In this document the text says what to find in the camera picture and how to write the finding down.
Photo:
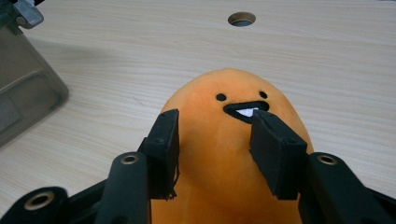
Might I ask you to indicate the grey transparent storage box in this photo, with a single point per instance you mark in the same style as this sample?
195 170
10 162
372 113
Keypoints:
28 90

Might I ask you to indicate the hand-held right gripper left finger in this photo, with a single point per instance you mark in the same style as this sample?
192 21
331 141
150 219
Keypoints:
162 155

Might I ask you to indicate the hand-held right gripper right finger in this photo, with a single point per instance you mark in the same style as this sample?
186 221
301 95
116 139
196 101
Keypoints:
277 155

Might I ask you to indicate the orange plush toy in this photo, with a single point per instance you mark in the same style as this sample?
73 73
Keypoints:
211 149

